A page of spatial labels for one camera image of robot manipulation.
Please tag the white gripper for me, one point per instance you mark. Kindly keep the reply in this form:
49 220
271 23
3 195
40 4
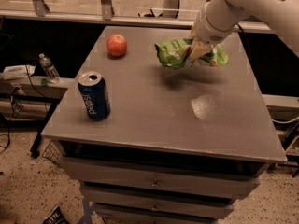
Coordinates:
206 32

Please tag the green rice chip bag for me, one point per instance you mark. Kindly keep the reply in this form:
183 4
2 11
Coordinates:
174 54

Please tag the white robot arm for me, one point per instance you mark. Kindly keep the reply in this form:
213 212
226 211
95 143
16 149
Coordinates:
217 19

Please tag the blue pepsi can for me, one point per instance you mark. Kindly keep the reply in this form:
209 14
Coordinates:
92 87

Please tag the black snack bag on floor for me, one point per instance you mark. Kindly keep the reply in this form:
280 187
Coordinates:
56 217

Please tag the metal window railing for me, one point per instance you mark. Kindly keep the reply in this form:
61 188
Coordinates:
178 14

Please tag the red apple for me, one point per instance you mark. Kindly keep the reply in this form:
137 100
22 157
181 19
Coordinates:
116 45

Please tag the grey drawer cabinet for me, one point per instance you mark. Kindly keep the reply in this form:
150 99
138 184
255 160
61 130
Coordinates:
199 118

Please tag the clear plastic water bottle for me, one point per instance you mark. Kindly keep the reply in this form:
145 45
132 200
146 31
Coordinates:
49 68

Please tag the middle grey drawer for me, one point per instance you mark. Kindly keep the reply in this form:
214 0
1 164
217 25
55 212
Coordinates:
155 202

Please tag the grey drawer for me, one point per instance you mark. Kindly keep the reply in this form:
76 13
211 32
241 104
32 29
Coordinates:
147 217
159 178
155 202

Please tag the top grey drawer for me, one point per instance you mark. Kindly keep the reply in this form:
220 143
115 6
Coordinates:
159 178

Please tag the bottom grey drawer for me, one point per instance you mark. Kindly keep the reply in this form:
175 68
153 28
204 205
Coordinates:
147 217

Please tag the low side bench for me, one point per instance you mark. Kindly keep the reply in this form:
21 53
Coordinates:
32 89

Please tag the white tissue pack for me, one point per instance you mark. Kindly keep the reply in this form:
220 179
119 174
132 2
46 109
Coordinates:
17 72

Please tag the wire mesh basket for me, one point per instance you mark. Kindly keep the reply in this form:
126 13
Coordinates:
52 153

